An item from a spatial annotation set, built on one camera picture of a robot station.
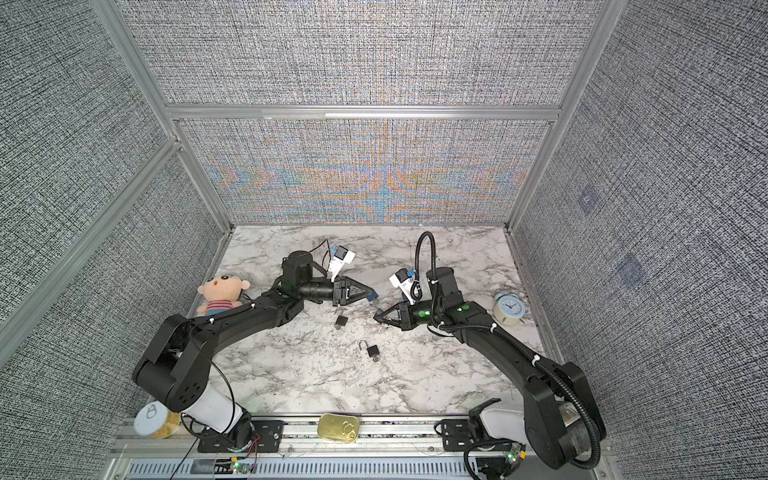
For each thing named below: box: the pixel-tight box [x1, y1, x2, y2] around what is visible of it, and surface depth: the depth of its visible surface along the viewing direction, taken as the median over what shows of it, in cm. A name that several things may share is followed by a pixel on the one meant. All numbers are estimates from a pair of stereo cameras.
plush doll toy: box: [196, 274, 251, 317], surface depth 94 cm
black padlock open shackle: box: [358, 339, 380, 358], surface depth 89 cm
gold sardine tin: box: [317, 413, 360, 442], surface depth 73 cm
